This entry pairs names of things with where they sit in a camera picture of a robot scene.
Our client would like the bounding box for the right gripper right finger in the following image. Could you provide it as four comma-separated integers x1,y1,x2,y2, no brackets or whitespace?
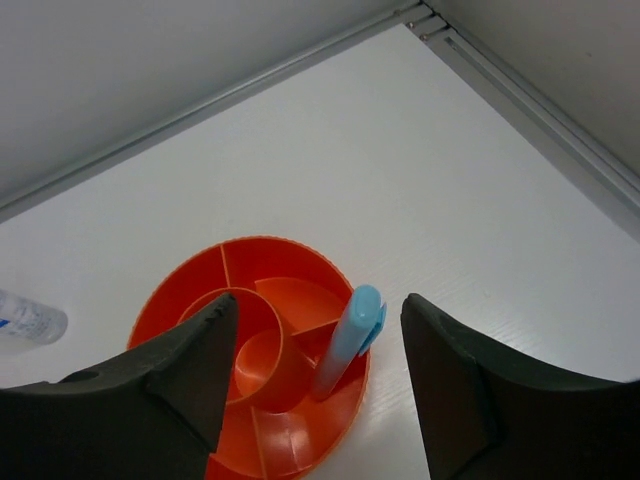
400,293,639,479

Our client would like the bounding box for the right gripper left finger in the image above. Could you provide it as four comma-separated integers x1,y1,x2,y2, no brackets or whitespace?
1,294,238,479

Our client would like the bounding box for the pastel blue highlighter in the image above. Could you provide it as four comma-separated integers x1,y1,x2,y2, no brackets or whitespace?
311,284,387,401

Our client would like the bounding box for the orange round organizer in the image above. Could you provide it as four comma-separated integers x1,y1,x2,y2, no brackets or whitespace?
128,236,370,479

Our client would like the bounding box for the small spray bottle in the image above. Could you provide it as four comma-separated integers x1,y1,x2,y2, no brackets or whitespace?
1,290,68,357

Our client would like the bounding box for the aluminium frame rail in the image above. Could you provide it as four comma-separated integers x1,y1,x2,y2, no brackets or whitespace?
0,0,640,224

